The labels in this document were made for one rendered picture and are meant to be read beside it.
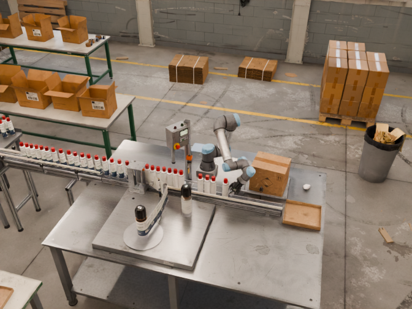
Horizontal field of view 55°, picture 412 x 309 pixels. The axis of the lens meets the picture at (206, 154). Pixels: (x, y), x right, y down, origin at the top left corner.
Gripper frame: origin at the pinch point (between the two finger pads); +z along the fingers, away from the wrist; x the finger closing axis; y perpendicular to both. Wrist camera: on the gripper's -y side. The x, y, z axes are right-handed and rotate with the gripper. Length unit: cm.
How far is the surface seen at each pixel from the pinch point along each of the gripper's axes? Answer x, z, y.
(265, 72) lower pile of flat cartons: 16, 79, -422
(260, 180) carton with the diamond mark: 17.7, -16.4, -16.9
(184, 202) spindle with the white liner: -30.8, 5.7, 32.7
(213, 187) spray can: -15.0, 2.1, 3.3
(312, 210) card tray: 66, -26, -8
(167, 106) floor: -96, 163, -283
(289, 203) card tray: 49, -16, -11
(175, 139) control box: -64, -16, -1
